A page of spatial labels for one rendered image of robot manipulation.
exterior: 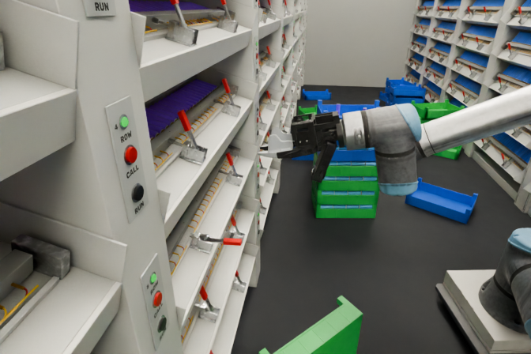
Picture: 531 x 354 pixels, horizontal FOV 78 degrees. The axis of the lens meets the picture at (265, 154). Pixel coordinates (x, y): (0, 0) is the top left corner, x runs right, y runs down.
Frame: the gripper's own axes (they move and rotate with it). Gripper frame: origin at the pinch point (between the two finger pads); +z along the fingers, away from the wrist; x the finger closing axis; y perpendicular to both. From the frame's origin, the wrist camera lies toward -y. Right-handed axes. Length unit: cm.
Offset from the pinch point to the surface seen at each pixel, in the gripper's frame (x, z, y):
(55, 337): 61, 5, 11
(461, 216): -73, -71, -79
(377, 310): -12, -23, -71
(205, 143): 19.7, 5.9, 11.7
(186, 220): 23.9, 13.4, -2.6
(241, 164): -10.5, 10.6, -7.0
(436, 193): -98, -67, -80
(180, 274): 34.9, 11.3, -6.5
